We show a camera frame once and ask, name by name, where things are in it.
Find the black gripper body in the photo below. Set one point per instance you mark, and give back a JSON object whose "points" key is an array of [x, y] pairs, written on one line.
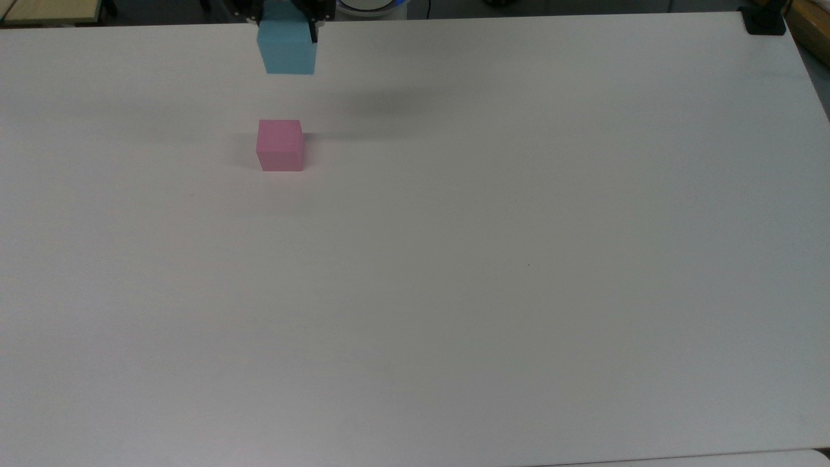
{"points": [[321, 9]]}

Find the blue cube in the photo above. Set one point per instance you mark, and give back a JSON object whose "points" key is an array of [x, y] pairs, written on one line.
{"points": [[286, 45]]}

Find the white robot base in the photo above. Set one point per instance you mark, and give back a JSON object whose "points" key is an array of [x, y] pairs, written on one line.
{"points": [[373, 6]]}

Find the pink cube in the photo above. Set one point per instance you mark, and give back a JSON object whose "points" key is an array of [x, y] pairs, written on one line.
{"points": [[280, 146]]}

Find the wooden table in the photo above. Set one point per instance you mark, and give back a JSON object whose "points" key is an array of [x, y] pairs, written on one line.
{"points": [[48, 10]]}

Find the wooden board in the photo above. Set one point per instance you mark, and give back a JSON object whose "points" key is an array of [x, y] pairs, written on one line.
{"points": [[812, 29]]}

